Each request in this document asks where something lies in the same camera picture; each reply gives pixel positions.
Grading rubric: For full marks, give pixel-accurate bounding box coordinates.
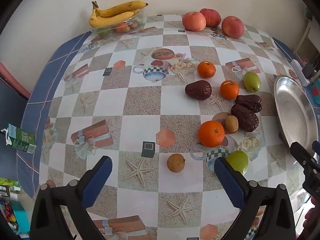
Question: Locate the white cabinet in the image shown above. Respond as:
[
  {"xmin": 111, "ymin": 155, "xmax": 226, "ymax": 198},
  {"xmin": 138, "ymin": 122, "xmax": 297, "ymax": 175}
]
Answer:
[{"xmin": 292, "ymin": 15, "xmax": 320, "ymax": 63}]

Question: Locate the teal case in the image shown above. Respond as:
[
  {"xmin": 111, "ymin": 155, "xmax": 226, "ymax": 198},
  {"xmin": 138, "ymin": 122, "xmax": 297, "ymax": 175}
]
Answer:
[{"xmin": 306, "ymin": 79, "xmax": 320, "ymax": 105}]

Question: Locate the round brown longan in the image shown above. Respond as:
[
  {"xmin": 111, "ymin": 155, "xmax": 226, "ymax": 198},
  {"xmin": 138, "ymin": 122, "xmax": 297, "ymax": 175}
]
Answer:
[{"xmin": 167, "ymin": 153, "xmax": 186, "ymax": 173}]

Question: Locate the clear plastic container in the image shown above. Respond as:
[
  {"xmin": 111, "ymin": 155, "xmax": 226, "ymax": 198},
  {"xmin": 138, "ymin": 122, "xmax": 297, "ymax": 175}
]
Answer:
[{"xmin": 89, "ymin": 7, "xmax": 145, "ymax": 37}]

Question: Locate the green packet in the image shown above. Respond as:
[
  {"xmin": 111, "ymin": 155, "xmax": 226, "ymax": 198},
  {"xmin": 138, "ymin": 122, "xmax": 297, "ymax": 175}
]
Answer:
[{"xmin": 0, "ymin": 177, "xmax": 22, "ymax": 188}]

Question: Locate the black adapter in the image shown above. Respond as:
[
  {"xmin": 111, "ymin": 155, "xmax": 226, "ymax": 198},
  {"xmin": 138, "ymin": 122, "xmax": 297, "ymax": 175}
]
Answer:
[{"xmin": 302, "ymin": 55, "xmax": 320, "ymax": 80}]

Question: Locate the white power strip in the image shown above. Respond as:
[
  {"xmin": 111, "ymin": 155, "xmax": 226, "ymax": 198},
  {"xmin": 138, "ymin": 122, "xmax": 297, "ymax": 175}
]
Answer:
[{"xmin": 287, "ymin": 59, "xmax": 310, "ymax": 87}]

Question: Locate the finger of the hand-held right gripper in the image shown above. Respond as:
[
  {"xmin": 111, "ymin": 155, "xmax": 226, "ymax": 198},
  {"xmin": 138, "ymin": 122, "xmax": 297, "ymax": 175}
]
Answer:
[{"xmin": 290, "ymin": 141, "xmax": 316, "ymax": 171}]

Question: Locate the red apple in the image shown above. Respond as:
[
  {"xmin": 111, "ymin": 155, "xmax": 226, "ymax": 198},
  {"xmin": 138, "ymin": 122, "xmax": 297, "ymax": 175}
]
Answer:
[
  {"xmin": 221, "ymin": 16, "xmax": 245, "ymax": 39},
  {"xmin": 199, "ymin": 8, "xmax": 222, "ymax": 27},
  {"xmin": 182, "ymin": 11, "xmax": 207, "ymax": 32}
]

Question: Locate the dark brown wrinkled date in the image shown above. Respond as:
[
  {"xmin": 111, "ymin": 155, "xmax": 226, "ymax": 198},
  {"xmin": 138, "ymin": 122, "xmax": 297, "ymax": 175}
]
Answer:
[
  {"xmin": 235, "ymin": 95, "xmax": 263, "ymax": 113},
  {"xmin": 185, "ymin": 80, "xmax": 212, "ymax": 101},
  {"xmin": 231, "ymin": 104, "xmax": 259, "ymax": 133}
]

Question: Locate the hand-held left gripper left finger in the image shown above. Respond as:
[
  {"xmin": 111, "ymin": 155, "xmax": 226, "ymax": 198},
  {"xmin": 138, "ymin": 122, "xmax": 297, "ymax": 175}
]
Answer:
[{"xmin": 30, "ymin": 156, "xmax": 113, "ymax": 240}]

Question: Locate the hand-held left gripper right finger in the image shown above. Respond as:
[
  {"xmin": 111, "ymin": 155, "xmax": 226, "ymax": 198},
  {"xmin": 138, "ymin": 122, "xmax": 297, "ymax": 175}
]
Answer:
[{"xmin": 214, "ymin": 157, "xmax": 297, "ymax": 240}]

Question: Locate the teal box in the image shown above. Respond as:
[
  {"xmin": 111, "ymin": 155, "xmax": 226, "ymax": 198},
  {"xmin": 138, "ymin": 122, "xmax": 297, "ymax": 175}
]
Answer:
[{"xmin": 10, "ymin": 201, "xmax": 30, "ymax": 234}]

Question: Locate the red chair frame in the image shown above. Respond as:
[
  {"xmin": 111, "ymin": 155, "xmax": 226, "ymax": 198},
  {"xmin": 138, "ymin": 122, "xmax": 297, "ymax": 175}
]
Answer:
[{"xmin": 0, "ymin": 62, "xmax": 32, "ymax": 100}]

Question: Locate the checkered printed tablecloth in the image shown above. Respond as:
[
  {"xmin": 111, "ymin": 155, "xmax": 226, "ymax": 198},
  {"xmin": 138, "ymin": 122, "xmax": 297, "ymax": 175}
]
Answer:
[{"xmin": 16, "ymin": 14, "xmax": 310, "ymax": 240}]

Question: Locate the round metal plate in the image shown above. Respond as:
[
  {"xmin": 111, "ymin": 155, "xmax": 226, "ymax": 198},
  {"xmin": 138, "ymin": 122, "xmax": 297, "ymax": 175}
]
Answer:
[{"xmin": 274, "ymin": 74, "xmax": 320, "ymax": 167}]

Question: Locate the person's right hand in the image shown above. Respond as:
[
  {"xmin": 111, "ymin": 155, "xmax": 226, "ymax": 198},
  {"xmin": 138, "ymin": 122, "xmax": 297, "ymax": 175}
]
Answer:
[{"xmin": 304, "ymin": 197, "xmax": 320, "ymax": 232}]

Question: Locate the green carton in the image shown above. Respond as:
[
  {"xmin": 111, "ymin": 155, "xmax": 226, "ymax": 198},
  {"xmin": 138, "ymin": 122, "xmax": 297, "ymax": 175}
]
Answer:
[{"xmin": 1, "ymin": 123, "xmax": 37, "ymax": 154}]

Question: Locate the orange tangerine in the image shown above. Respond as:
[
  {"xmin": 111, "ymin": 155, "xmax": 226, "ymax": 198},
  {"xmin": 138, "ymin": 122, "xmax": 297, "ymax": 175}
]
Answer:
[
  {"xmin": 220, "ymin": 80, "xmax": 240, "ymax": 100},
  {"xmin": 115, "ymin": 22, "xmax": 130, "ymax": 33},
  {"xmin": 197, "ymin": 61, "xmax": 216, "ymax": 79},
  {"xmin": 198, "ymin": 120, "xmax": 225, "ymax": 148}
]

